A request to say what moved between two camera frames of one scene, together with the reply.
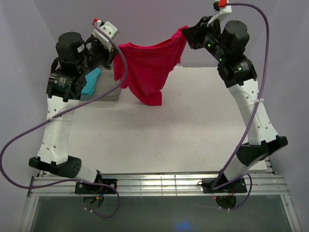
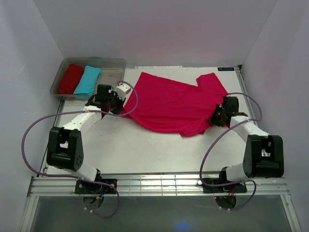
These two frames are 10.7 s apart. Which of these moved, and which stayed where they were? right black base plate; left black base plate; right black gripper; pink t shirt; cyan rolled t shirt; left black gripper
Moved: left black gripper; pink t shirt; right black gripper
Stayed: cyan rolled t shirt; right black base plate; left black base plate
